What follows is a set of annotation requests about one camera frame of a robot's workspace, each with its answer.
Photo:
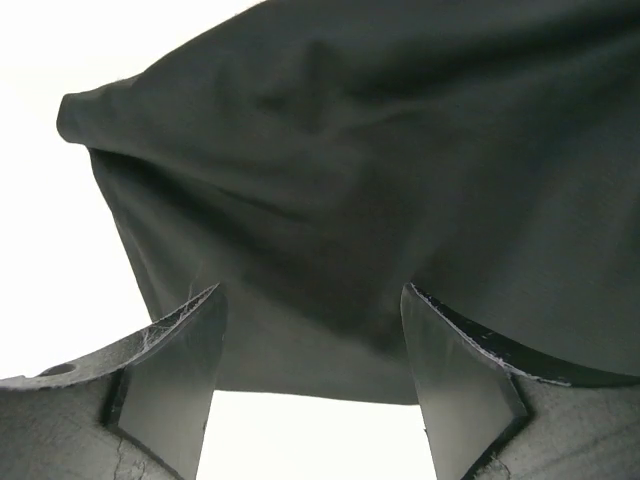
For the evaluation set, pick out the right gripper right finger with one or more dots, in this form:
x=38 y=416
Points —
x=537 y=401

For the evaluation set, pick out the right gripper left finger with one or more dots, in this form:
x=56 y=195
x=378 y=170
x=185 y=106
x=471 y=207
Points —
x=135 y=409

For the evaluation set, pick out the black t shirt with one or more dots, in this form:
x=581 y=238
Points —
x=315 y=157

